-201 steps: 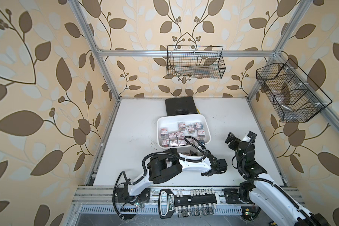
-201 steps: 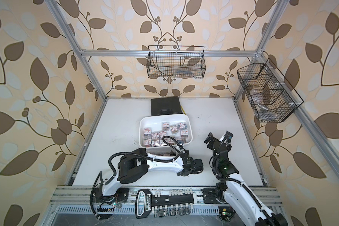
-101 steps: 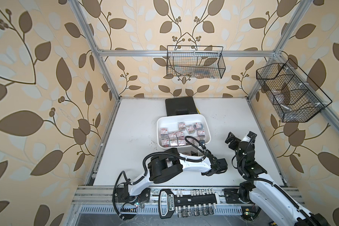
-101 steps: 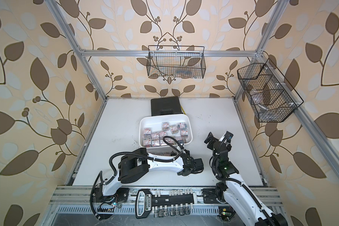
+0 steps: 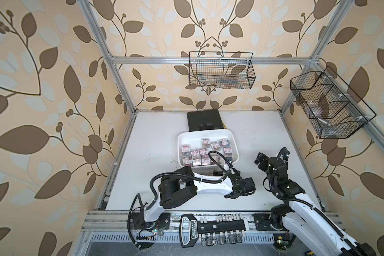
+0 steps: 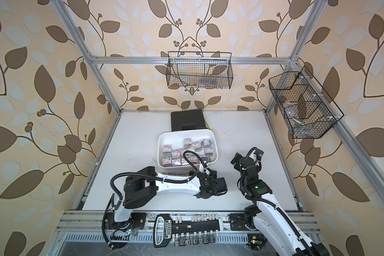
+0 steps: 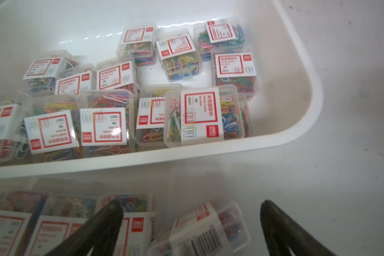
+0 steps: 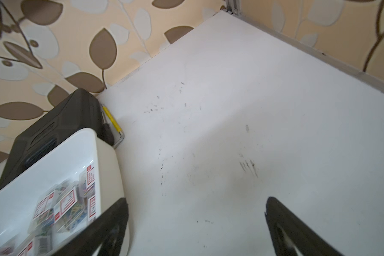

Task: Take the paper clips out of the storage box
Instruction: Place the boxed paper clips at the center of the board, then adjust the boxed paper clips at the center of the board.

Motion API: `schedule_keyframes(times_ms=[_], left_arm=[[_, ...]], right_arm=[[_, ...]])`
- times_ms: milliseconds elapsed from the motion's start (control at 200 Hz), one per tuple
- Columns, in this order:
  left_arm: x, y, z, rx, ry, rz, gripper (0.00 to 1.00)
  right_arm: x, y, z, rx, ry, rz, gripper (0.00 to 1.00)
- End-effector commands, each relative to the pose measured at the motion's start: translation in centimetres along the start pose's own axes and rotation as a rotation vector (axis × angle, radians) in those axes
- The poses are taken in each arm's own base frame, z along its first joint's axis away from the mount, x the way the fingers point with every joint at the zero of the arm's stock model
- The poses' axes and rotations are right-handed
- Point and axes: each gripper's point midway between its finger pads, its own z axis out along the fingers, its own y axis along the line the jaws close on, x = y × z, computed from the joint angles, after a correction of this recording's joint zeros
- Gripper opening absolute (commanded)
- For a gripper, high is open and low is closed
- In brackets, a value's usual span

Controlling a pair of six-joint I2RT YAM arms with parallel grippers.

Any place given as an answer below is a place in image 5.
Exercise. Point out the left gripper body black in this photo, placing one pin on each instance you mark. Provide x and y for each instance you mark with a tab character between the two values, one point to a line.
238	177

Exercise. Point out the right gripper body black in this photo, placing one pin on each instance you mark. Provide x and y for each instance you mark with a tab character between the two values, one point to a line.
264	165

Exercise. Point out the white plastic storage tray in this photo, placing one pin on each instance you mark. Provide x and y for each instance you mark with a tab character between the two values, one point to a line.
194	147

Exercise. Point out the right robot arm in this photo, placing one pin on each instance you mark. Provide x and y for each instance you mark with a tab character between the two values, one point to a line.
299	215

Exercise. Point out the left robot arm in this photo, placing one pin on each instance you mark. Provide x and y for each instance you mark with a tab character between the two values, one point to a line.
173	189

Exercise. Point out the black socket set holder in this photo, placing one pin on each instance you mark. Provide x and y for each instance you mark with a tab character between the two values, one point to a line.
224	229

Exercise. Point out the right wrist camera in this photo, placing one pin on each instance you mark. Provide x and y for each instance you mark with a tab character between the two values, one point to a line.
283	154

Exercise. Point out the black wire basket right wall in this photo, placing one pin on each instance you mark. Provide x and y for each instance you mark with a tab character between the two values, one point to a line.
336	109

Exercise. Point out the black wire basket wall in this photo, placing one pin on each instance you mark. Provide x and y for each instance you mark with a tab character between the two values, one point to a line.
336	109
221	69

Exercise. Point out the black wire basket back wall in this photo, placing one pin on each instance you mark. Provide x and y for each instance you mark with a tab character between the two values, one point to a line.
221	69

